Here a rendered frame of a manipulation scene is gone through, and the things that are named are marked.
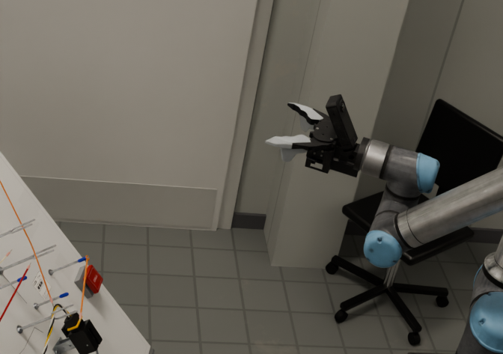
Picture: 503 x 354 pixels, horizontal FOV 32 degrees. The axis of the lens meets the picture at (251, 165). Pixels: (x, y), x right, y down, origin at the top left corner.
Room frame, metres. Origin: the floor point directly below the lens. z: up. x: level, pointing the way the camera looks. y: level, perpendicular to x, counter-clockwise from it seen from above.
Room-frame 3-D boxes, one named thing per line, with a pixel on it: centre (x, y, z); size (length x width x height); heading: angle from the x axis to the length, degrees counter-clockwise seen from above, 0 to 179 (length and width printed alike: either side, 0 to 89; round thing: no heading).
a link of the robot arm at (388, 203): (1.53, -0.32, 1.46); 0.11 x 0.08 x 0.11; 167
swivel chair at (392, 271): (3.02, -0.70, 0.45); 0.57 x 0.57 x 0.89
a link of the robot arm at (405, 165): (1.55, -0.32, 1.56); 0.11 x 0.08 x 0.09; 77
